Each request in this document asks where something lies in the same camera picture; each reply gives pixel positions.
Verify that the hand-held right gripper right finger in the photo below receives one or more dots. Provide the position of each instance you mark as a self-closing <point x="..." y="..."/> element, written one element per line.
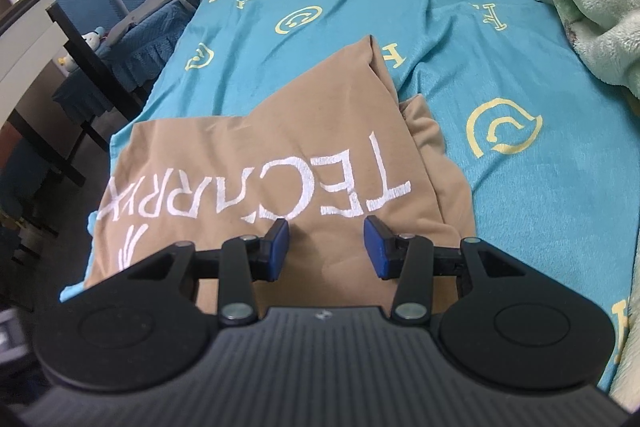
<point x="376" y="247"/>

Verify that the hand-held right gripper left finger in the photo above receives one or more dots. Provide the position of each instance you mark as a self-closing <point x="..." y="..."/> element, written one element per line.
<point x="280" y="252"/>

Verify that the tan printed t-shirt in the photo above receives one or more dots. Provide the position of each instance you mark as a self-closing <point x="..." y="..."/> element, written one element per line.
<point x="250" y="147"/>

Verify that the teal printed bed sheet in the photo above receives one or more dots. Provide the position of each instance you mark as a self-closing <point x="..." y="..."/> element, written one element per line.
<point x="525" y="182"/>

